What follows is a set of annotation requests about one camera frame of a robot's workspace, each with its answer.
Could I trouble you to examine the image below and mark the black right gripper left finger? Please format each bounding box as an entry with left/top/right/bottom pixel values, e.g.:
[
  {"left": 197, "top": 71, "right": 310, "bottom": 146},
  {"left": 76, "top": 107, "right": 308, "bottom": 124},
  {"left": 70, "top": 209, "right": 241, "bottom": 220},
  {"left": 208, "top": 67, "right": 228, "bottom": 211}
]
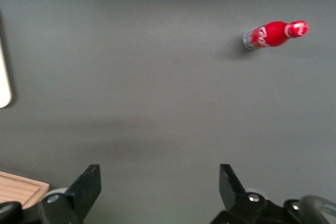
[{"left": 38, "top": 164, "right": 102, "bottom": 224}]

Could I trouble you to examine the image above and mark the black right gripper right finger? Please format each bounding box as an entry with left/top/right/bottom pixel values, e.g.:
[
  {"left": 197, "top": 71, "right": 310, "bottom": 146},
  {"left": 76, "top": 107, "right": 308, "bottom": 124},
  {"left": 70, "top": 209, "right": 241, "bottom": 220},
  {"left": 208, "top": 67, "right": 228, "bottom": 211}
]
[{"left": 209, "top": 164, "right": 289, "bottom": 224}]

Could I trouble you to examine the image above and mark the red coke bottle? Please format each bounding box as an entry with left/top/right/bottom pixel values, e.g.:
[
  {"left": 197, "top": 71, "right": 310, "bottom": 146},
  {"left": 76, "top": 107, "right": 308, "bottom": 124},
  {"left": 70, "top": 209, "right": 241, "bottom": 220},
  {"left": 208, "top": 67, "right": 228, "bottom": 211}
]
[{"left": 242, "top": 20, "right": 309, "bottom": 51}]

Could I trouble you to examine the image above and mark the white plastic tray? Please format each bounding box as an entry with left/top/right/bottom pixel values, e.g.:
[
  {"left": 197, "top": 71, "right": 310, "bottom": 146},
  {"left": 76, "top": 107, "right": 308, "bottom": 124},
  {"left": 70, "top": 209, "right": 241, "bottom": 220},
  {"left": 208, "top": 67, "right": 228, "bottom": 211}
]
[{"left": 0, "top": 11, "right": 13, "bottom": 109}]

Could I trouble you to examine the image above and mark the wooden two-drawer cabinet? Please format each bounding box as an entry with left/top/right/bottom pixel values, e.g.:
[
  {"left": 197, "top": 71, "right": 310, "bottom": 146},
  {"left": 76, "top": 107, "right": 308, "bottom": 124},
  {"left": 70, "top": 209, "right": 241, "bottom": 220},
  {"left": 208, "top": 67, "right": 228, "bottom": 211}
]
[{"left": 0, "top": 170, "right": 50, "bottom": 210}]

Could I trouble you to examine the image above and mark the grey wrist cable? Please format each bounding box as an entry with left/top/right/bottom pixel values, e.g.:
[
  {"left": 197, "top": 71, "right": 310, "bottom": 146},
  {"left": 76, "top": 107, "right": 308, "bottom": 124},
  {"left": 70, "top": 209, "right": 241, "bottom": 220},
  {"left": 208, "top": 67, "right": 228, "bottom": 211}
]
[{"left": 298, "top": 195, "right": 336, "bottom": 221}]

